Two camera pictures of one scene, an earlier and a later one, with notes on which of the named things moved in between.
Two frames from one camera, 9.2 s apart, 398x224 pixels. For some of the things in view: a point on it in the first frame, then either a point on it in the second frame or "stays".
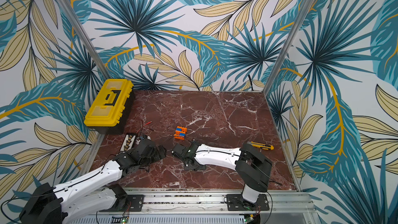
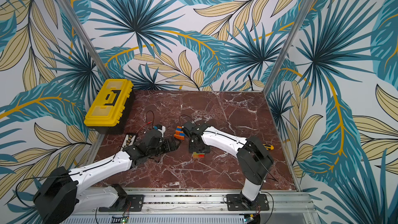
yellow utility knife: (263, 146) stays
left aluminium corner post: (79, 26) stays
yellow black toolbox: (109, 113) stays
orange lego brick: (180, 135) stays
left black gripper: (157, 156) -> (168, 148)
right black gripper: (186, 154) -> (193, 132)
